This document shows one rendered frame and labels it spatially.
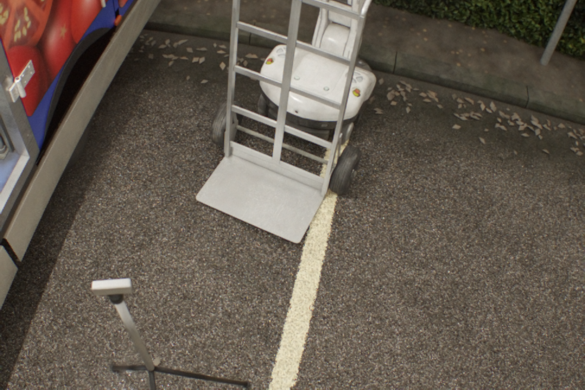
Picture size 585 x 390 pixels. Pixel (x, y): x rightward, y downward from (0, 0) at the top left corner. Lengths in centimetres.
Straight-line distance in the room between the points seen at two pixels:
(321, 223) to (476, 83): 143
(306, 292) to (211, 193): 69
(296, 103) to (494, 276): 134
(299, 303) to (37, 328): 125
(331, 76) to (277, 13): 88
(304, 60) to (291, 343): 150
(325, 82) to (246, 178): 65
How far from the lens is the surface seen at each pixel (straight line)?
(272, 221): 288
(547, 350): 300
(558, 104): 395
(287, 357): 263
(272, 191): 300
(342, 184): 289
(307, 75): 315
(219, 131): 303
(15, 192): 245
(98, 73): 301
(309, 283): 278
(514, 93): 383
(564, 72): 422
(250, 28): 254
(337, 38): 329
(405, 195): 313
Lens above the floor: 249
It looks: 54 degrees down
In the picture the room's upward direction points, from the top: 5 degrees clockwise
